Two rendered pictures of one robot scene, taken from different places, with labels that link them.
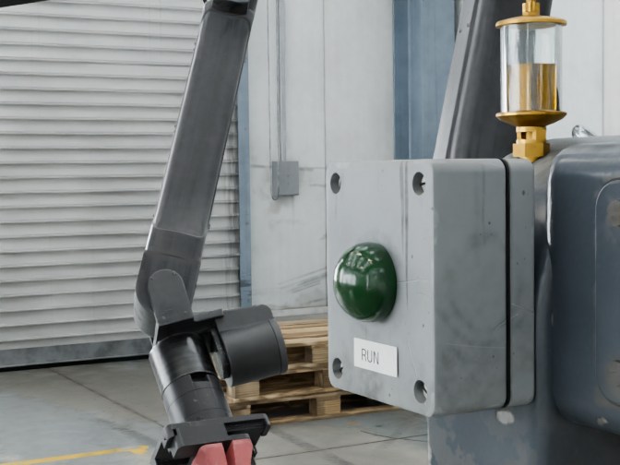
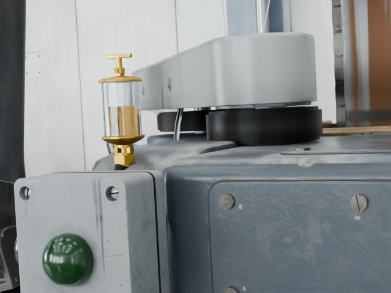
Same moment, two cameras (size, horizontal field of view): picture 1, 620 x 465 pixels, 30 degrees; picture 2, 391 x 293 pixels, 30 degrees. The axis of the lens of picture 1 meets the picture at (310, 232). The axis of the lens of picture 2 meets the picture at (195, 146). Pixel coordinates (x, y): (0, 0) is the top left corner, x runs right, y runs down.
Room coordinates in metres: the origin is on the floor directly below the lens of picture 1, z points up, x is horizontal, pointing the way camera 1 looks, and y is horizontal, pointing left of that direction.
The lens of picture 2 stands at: (0.06, 0.15, 1.36)
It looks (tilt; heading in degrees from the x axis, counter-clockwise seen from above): 3 degrees down; 324
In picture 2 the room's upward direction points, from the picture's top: 3 degrees counter-clockwise
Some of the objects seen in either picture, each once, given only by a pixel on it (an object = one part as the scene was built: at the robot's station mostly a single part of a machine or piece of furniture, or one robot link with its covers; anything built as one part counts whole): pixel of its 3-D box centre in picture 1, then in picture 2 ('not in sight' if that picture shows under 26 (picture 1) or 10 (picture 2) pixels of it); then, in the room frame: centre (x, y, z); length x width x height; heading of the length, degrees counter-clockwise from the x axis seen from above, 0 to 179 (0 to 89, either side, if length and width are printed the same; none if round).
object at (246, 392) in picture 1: (298, 367); not in sight; (6.54, 0.08, 0.22); 1.21 x 0.84 x 0.14; 119
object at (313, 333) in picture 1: (292, 342); not in sight; (6.50, 0.10, 0.36); 1.20 x 0.82 x 0.14; 115
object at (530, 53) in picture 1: (530, 69); (121, 109); (0.48, -0.09, 1.37); 0.03 x 0.02 x 0.03; 29
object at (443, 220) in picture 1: (425, 278); (93, 250); (0.44, -0.04, 1.28); 0.08 x 0.05 x 0.09; 29
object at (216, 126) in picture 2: not in sight; (263, 124); (0.49, -0.22, 1.35); 0.09 x 0.09 x 0.03
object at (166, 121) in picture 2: not in sight; (202, 121); (0.83, -0.42, 1.35); 0.12 x 0.12 x 0.04
